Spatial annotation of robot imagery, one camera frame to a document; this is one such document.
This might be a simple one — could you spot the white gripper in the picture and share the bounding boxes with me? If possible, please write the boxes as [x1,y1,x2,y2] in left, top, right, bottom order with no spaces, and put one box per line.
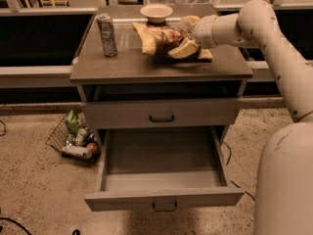
[168,15,217,59]

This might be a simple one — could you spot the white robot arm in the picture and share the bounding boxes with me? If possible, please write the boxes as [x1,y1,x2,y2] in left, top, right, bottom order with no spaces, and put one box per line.
[180,0,313,235]

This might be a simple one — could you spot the closed upper grey drawer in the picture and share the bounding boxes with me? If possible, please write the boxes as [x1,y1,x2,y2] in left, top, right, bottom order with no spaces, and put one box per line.
[81,99,241,129]

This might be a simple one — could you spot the grey drawer cabinet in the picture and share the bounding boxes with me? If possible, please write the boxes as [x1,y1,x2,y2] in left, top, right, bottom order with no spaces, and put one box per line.
[68,3,254,212]

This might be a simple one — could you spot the open grey middle drawer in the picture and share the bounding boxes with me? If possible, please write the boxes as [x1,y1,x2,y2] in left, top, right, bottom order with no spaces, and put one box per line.
[85,126,244,212]

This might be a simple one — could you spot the green snack bag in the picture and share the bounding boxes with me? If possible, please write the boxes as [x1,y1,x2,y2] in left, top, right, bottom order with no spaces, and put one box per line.
[65,111,81,135]

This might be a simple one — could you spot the white bowl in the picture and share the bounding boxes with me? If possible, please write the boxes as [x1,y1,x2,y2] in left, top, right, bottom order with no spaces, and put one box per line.
[140,4,173,24]

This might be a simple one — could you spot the silver drink can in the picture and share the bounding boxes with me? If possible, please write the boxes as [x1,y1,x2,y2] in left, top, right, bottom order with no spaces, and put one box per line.
[96,14,117,57]

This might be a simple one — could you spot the white bottle in basket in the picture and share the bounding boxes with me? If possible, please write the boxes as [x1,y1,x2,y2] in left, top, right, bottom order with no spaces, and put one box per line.
[62,145,92,159]

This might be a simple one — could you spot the black floor cable right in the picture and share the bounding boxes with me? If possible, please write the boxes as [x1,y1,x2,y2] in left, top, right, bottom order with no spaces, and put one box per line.
[222,141,256,202]

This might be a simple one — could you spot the black wire basket left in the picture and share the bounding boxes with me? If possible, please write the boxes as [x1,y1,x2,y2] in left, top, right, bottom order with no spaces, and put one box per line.
[46,113,100,164]

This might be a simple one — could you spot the black cable bottom left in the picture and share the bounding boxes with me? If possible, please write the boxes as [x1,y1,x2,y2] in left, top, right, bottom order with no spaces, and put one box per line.
[0,208,33,235]

